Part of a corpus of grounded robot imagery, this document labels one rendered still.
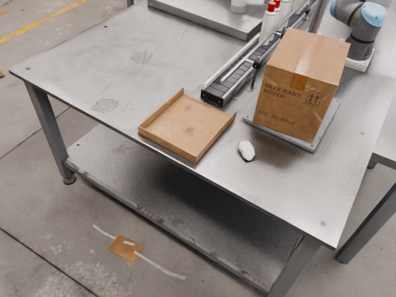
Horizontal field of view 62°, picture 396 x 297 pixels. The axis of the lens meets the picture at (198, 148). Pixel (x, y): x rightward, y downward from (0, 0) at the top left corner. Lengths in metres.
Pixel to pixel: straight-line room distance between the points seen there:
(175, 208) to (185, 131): 0.62
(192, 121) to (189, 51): 0.52
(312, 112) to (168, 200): 0.93
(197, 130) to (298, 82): 0.41
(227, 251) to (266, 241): 0.21
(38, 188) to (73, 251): 0.52
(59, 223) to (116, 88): 0.94
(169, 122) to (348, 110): 0.77
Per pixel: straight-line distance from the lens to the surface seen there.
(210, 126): 1.31
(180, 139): 1.25
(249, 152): 1.21
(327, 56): 1.30
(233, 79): 1.49
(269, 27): 1.72
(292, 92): 1.20
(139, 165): 1.97
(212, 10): 2.04
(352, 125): 1.51
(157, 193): 1.84
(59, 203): 2.18
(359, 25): 1.81
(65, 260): 1.98
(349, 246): 1.95
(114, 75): 1.58
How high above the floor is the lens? 1.73
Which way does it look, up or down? 47 degrees down
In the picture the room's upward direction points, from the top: 5 degrees clockwise
